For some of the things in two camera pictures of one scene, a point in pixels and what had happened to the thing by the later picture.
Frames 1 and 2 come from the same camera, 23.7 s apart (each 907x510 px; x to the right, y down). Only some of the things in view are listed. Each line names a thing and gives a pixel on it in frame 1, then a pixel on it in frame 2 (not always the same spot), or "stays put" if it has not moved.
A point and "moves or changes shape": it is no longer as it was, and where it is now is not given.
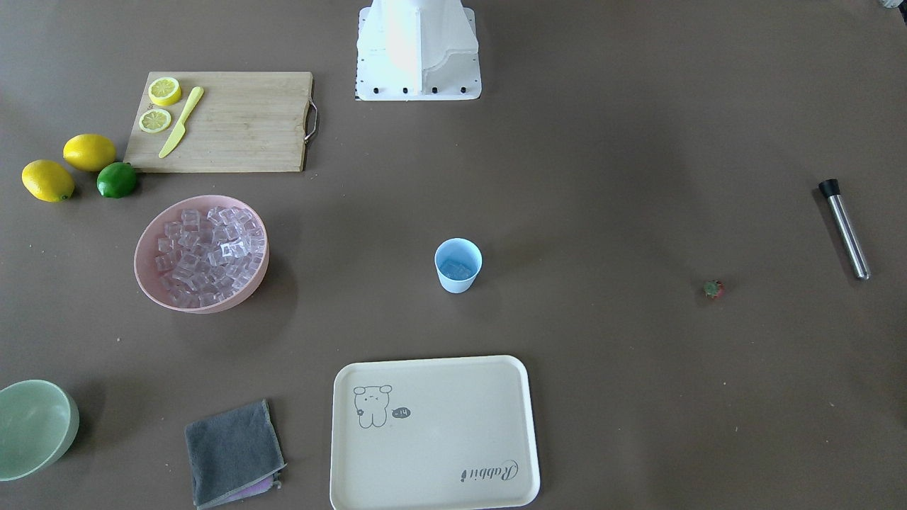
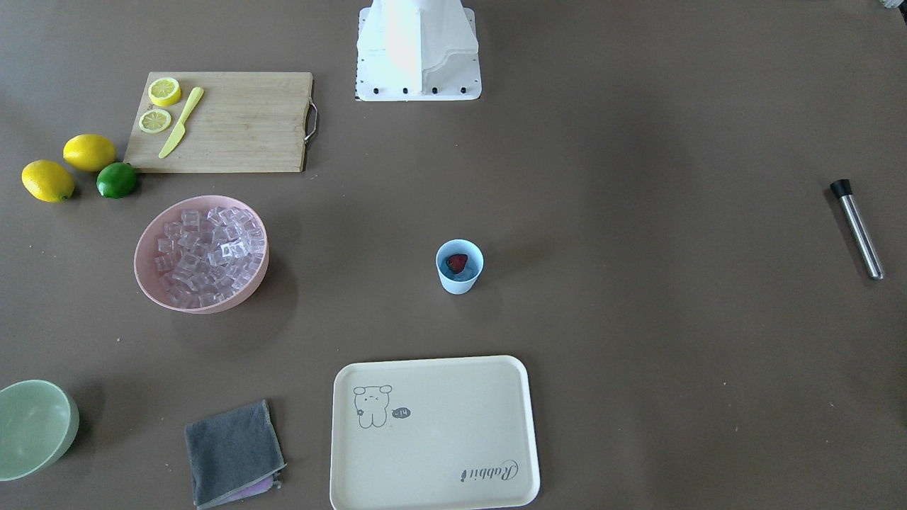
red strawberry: x=714 y=290 -> x=456 y=262
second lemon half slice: x=164 y=91 stays put
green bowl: x=39 y=421 stays put
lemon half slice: x=154 y=120 stays put
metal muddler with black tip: x=830 y=188 moves or changes shape
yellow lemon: x=89 y=151 stays put
